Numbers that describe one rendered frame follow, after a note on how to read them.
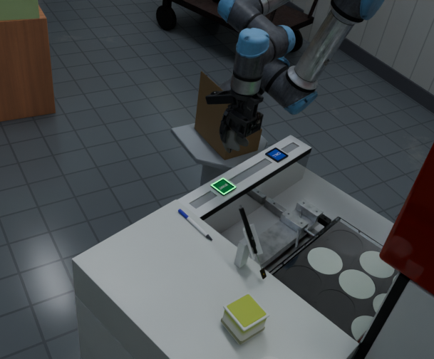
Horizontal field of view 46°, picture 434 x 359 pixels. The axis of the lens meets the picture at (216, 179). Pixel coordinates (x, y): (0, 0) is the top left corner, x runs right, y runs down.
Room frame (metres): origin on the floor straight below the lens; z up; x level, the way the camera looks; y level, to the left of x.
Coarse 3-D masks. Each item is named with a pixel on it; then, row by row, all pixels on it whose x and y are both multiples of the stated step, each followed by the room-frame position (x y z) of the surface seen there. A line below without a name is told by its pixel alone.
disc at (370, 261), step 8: (360, 256) 1.04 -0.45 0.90; (368, 256) 1.04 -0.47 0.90; (376, 256) 1.05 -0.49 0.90; (368, 264) 1.01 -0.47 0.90; (376, 264) 1.02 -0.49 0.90; (384, 264) 1.02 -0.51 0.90; (368, 272) 0.98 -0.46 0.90; (376, 272) 0.99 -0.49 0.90; (384, 272) 0.99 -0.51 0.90; (392, 272) 1.00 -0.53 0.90
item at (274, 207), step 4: (268, 200) 1.27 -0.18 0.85; (272, 200) 1.28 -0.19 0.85; (264, 204) 1.27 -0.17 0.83; (268, 204) 1.27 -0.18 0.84; (272, 204) 1.26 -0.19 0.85; (276, 204) 1.26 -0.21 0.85; (268, 208) 1.26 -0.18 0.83; (272, 208) 1.25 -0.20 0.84; (276, 208) 1.25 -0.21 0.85; (280, 208) 1.25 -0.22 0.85; (284, 208) 1.25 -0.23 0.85; (276, 212) 1.24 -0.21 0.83; (280, 212) 1.23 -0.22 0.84; (280, 216) 1.23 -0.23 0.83; (312, 232) 1.16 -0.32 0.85; (316, 232) 1.16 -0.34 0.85; (308, 236) 1.16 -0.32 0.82
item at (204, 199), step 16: (288, 144) 1.46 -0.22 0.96; (304, 144) 1.47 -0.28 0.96; (256, 160) 1.33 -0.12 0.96; (272, 160) 1.35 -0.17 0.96; (288, 160) 1.36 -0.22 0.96; (224, 176) 1.23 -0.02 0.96; (240, 176) 1.25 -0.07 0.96; (256, 176) 1.25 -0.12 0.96; (192, 192) 1.13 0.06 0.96; (208, 192) 1.15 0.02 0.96; (192, 208) 1.06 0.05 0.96; (208, 208) 1.07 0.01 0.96
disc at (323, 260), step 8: (320, 248) 1.05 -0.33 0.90; (312, 256) 1.01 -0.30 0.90; (320, 256) 1.01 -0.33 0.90; (328, 256) 1.02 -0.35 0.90; (336, 256) 1.02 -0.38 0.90; (312, 264) 0.98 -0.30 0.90; (320, 264) 0.98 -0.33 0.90; (328, 264) 0.99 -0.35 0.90; (336, 264) 0.99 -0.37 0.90; (320, 272) 0.95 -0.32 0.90; (328, 272) 0.96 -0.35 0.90; (336, 272) 0.96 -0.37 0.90
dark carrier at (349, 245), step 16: (336, 224) 1.16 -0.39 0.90; (320, 240) 1.08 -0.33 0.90; (336, 240) 1.09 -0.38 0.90; (352, 240) 1.10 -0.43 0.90; (304, 256) 1.00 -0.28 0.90; (352, 256) 1.03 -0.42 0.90; (288, 272) 0.94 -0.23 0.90; (304, 272) 0.95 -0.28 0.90; (304, 288) 0.89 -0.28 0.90; (320, 288) 0.90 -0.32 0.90; (336, 288) 0.90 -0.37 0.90; (384, 288) 0.93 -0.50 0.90; (320, 304) 0.85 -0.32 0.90; (336, 304) 0.85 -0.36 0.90; (352, 304) 0.86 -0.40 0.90; (368, 304) 0.87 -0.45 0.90; (336, 320) 0.80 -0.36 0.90; (352, 320) 0.81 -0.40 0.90; (352, 336) 0.76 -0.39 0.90
